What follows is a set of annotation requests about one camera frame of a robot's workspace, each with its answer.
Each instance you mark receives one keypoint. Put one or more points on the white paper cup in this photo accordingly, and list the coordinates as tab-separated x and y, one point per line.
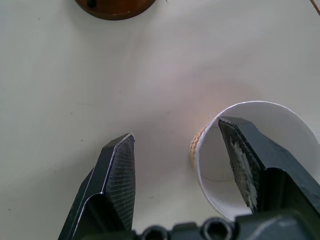
215	165

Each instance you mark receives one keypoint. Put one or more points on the round wooden cup holder base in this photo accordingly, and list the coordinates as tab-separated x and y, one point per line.
113	7

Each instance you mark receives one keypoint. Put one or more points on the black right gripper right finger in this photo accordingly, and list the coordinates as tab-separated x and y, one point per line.
270	172

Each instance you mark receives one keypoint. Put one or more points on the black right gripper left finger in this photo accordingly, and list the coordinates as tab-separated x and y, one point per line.
120	180

